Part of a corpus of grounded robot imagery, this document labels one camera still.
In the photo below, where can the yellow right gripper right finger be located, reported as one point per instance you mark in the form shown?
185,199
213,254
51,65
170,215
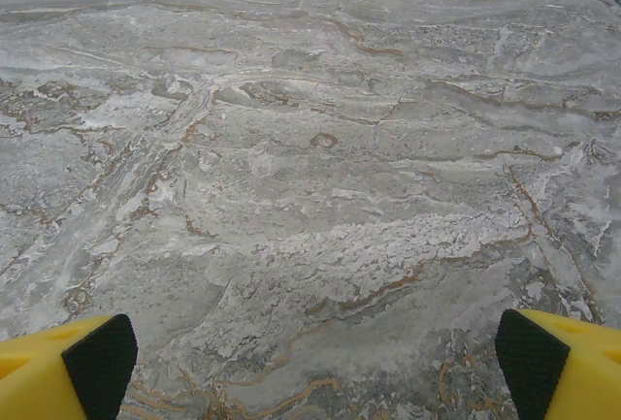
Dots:
572,371

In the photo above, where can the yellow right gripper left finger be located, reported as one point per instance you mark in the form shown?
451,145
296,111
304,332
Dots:
43,371

